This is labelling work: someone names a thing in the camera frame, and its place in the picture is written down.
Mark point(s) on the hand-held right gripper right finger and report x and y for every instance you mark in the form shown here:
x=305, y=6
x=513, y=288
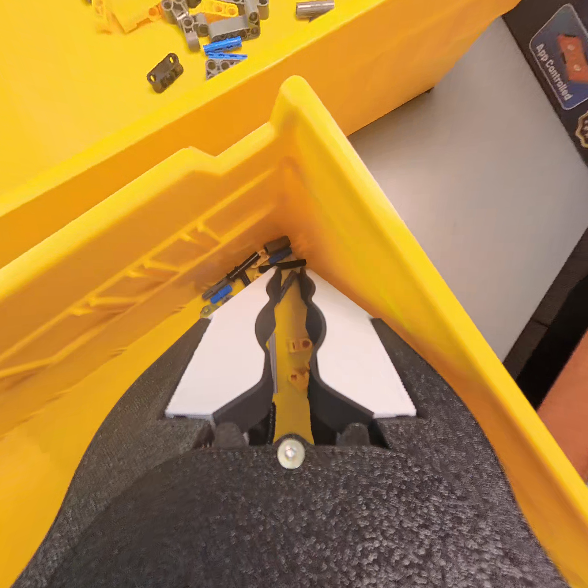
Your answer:
x=363, y=367

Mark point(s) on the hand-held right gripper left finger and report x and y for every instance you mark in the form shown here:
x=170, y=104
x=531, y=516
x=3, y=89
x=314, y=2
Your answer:
x=216, y=367

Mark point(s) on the assorted lego parts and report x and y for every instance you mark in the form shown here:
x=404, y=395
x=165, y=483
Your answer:
x=275, y=246

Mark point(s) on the yellow plastic bin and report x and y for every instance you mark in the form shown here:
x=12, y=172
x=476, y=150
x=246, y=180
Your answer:
x=69, y=115
x=367, y=229

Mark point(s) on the black two-hole lego beam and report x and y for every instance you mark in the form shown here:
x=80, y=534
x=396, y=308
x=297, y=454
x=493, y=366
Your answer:
x=164, y=73

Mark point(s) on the blue lego set box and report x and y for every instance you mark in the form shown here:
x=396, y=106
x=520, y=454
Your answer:
x=551, y=55

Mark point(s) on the dark object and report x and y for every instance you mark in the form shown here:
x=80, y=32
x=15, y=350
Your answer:
x=560, y=321

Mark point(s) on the brown wooden board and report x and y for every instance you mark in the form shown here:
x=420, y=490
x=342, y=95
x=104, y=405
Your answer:
x=569, y=404

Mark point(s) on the pile of grey blue parts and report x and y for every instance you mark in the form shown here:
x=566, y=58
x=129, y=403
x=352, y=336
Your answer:
x=229, y=27

